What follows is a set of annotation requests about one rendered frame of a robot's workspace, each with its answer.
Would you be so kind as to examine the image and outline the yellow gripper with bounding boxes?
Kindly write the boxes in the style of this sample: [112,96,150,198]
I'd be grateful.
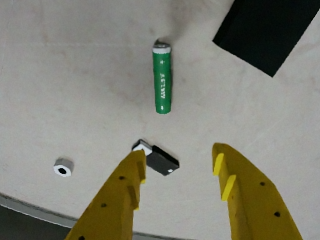
[64,143,303,240]

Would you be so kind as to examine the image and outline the green aaa battery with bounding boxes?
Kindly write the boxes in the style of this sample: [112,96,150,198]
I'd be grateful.
[152,44,171,114]

